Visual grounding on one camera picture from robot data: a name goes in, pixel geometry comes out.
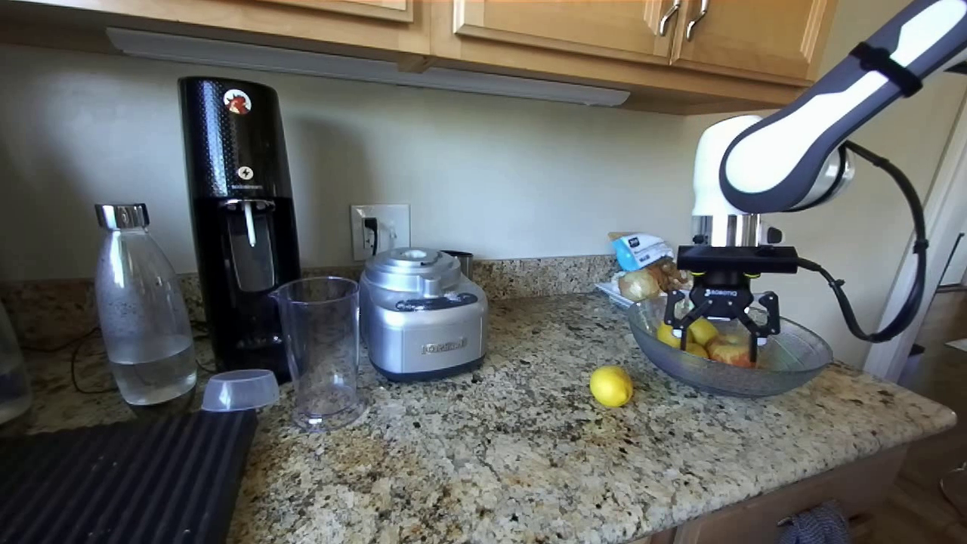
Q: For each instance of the yellow lemon top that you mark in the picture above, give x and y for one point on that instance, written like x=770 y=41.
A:
x=611 y=385

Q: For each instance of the black soda maker machine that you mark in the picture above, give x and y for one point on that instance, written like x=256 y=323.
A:
x=242 y=216

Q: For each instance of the clear plastic measuring cup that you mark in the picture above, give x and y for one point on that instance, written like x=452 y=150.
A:
x=320 y=340

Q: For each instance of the grey hanging towel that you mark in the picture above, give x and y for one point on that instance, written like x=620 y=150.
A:
x=819 y=524

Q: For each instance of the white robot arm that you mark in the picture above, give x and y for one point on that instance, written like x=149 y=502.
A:
x=800 y=159

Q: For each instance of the yellow onion back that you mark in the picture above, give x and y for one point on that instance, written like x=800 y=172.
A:
x=639 y=285

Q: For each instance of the clear glass bowl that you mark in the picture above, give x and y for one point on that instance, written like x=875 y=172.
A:
x=784 y=360

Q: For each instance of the silver food processor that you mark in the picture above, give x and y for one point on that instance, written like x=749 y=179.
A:
x=422 y=316

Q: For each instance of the wooden upper cabinets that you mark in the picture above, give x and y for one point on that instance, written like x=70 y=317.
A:
x=667 y=56

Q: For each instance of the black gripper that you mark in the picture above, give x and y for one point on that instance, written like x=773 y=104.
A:
x=722 y=294

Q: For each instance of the clear water bottle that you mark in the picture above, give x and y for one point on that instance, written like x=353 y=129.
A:
x=140 y=305

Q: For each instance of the yellow lemon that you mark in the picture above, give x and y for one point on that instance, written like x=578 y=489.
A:
x=670 y=337
x=611 y=385
x=702 y=331

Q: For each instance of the red yellow apple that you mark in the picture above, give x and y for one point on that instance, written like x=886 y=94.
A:
x=729 y=350

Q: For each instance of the black ribbed drying mat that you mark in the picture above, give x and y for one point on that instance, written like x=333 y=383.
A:
x=165 y=483

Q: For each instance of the blue white food bag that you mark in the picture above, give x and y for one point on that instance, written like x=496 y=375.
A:
x=639 y=253

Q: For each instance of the white wall outlet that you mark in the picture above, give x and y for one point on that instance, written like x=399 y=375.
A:
x=379 y=229

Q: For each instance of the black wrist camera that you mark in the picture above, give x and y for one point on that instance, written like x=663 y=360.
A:
x=702 y=259

